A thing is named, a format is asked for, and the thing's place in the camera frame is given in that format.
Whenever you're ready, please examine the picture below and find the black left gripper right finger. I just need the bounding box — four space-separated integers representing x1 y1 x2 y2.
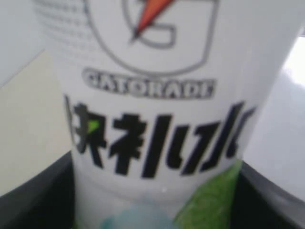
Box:
230 162 305 229

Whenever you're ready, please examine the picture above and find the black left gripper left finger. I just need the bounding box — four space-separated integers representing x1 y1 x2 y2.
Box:
0 152 75 229

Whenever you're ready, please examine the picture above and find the clear Gatorade plastic bottle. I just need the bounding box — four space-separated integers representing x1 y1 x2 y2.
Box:
32 0 305 229

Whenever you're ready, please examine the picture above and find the white rectangular plastic tray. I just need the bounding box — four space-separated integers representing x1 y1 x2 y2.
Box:
244 36 305 200

